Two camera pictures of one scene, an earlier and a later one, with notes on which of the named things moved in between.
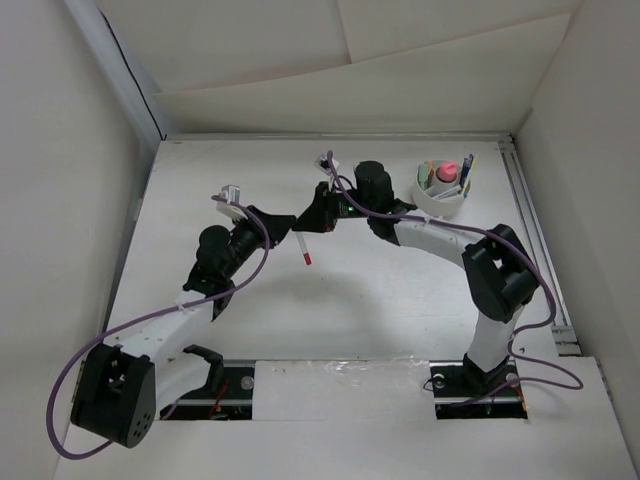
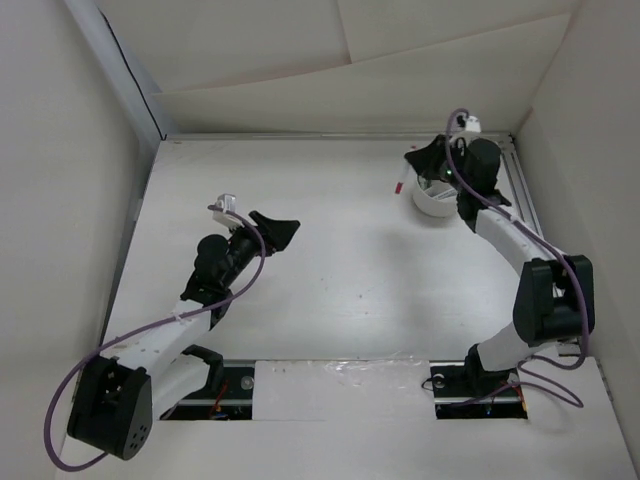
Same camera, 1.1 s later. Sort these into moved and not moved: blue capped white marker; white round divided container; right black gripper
Moved: right black gripper
Not moved: white round divided container; blue capped white marker
